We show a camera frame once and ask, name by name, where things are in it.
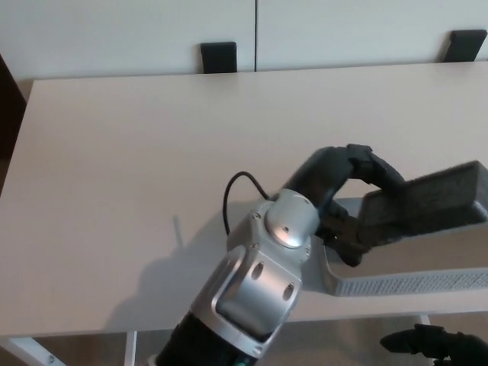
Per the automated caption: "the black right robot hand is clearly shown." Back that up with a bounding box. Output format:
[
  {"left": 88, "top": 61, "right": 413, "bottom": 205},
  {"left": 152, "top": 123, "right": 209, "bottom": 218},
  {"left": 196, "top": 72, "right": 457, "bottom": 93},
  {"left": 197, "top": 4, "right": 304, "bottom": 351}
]
[{"left": 380, "top": 323, "right": 488, "bottom": 366}]

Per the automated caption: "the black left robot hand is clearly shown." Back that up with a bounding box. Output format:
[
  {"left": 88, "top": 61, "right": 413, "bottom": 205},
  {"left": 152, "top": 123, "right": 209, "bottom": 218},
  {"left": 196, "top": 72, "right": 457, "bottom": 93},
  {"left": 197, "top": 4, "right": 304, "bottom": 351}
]
[{"left": 281, "top": 143, "right": 408, "bottom": 268}]

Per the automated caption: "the dark grey felt eraser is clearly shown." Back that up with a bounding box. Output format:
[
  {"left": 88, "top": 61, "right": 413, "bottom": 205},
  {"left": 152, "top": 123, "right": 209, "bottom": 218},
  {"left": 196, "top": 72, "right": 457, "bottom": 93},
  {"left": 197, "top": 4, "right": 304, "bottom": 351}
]
[{"left": 358, "top": 159, "right": 488, "bottom": 246}]

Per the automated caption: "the grey perforated plastic container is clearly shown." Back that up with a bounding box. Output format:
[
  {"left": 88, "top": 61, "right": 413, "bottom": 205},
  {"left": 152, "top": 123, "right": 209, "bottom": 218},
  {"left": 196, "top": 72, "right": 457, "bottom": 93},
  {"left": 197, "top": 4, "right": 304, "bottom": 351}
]
[{"left": 321, "top": 197, "right": 488, "bottom": 298}]

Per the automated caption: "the dark brown furniture panel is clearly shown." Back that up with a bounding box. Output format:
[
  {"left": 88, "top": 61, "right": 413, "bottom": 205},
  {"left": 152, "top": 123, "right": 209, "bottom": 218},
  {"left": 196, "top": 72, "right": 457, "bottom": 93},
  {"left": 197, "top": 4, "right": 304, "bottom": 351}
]
[{"left": 0, "top": 52, "right": 28, "bottom": 162}]

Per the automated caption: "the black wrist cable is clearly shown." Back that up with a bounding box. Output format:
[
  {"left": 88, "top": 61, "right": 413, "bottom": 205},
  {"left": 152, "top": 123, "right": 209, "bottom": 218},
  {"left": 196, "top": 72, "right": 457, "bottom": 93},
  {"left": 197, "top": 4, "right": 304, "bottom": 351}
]
[{"left": 221, "top": 171, "right": 272, "bottom": 234}]

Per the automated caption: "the left black wall bracket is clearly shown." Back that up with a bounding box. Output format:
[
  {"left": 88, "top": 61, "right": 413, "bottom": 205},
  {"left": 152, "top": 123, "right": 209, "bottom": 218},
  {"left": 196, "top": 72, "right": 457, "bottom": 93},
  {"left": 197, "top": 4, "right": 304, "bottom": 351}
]
[{"left": 200, "top": 41, "right": 239, "bottom": 74}]

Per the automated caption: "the black wall bracket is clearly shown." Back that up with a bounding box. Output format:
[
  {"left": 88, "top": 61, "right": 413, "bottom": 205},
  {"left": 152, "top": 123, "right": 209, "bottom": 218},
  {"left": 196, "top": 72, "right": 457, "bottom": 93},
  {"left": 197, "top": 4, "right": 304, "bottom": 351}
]
[
  {"left": 200, "top": 41, "right": 239, "bottom": 74},
  {"left": 441, "top": 29, "right": 488, "bottom": 63}
]

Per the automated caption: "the right black wall bracket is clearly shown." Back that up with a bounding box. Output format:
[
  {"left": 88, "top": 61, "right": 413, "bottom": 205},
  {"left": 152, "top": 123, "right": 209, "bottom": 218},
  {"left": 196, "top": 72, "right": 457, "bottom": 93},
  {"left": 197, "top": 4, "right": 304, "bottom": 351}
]
[{"left": 441, "top": 29, "right": 488, "bottom": 63}]

